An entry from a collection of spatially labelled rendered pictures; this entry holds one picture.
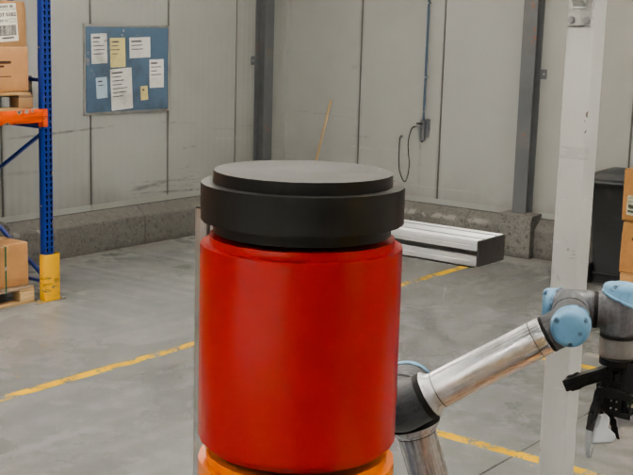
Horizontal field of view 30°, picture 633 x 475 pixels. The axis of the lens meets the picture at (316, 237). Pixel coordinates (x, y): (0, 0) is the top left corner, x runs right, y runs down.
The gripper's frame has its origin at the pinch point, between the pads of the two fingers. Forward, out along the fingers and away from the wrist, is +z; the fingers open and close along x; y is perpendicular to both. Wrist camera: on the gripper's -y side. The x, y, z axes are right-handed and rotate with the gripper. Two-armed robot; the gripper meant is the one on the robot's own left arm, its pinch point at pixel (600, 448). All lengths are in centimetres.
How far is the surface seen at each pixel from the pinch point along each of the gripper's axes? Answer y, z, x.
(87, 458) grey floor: -372, 152, 190
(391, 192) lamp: 78, -82, -200
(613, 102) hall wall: -387, -14, 895
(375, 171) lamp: 77, -82, -199
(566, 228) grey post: -121, -2, 235
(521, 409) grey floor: -233, 152, 427
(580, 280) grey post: -115, 21, 240
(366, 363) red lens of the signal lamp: 78, -78, -201
